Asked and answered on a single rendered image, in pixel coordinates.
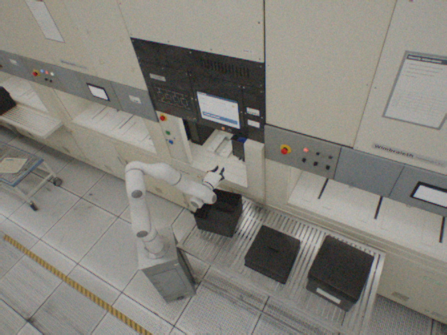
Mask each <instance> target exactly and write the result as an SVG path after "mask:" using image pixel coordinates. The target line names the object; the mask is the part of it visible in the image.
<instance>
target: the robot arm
mask: <svg viewBox="0 0 447 335"><path fill-rule="evenodd" d="M218 168H219V167H218V165H217V166H216V167H215V168H214V169H213V170H210V171H207V175H206V176H205V178H204V180H203V183H202V184H200V183H197V182H194V181H192V180H190V179H188V178H187V177H186V176H184V175H183V174H182V173H180V172H179V171H178V170H176V169H175V168H173V167H172V166H171V165H169V164H167V163H164V162H160V163H156V164H145V163H142V162H139V161H133V162H130V163H128V164H127V165H126V167H125V180H126V192H127V196H128V199H129V204H130V220H131V227H132V232H133V234H134V235H135V236H136V237H140V238H141V240H142V242H143V243H144V246H143V252H144V254H145V255H146V256H147V257H148V258H150V259H158V258H160V257H162V256H163V255H164V254H165V253H166V252H167V250H168V247H169V242H168V239H167V238H166V237H165V236H163V235H159V233H158V231H157V229H156V228H155V225H154V222H153V219H152V215H151V212H150V210H149V208H148V207H147V201H146V186H145V181H144V175H149V176H150V177H153V178H154V179H162V180H164V181H165V182H167V183H169V184H170V185H171V186H173V187H175V188H176V189H178V190H180V191H181V192H183V193H186V194H188V195H193V196H192V198H191V199H190V203H191V204H192V205H193V206H194V207H196V208H201V207H202V205H203V204H205V203H208V204H213V203H215V202H216V199H217V197H216V194H215V193H214V192H213V189H215V188H216V187H217V186H218V185H219V184H220V182H221V181H222V180H223V179H225V177H224V175H223V172H224V171H225V169H224V167H223V168H222V170H221V172H220V173H219V174H216V173H215V172H217V170H218ZM221 177H222V178H221Z"/></svg>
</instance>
